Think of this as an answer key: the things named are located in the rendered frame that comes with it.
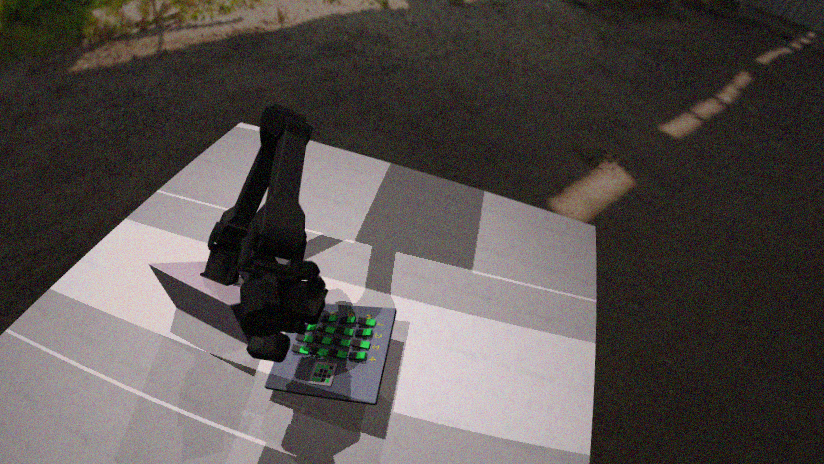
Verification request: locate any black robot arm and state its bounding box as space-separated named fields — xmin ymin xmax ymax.
xmin=200 ymin=103 xmax=328 ymax=337

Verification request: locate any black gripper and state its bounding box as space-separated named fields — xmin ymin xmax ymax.
xmin=246 ymin=260 xmax=320 ymax=363

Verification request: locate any grey switch panel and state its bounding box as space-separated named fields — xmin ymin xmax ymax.
xmin=265 ymin=304 xmax=397 ymax=405

